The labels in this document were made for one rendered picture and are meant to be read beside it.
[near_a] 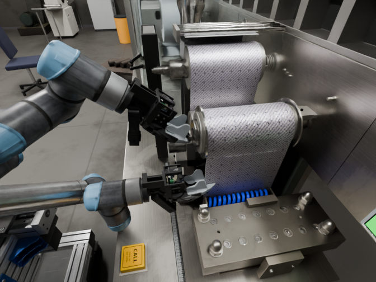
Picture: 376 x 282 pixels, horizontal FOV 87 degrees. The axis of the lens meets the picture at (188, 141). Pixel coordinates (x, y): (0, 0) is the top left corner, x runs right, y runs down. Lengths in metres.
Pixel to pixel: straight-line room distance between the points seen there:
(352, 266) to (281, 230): 1.39
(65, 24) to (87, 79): 7.31
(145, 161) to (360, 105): 0.79
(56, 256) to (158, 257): 1.04
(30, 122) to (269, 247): 0.62
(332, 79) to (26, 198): 0.81
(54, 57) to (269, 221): 0.65
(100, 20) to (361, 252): 8.24
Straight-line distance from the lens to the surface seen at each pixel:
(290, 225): 0.69
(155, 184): 0.56
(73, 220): 2.04
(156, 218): 0.79
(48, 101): 0.49
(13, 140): 0.45
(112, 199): 0.58
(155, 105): 0.46
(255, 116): 0.54
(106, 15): 8.25
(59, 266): 1.65
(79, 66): 0.44
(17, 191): 0.65
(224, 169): 0.59
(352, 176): 0.61
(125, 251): 0.74
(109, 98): 0.44
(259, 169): 0.65
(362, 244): 2.17
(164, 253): 0.74
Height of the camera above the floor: 1.59
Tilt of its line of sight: 40 degrees down
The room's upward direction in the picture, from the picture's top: straight up
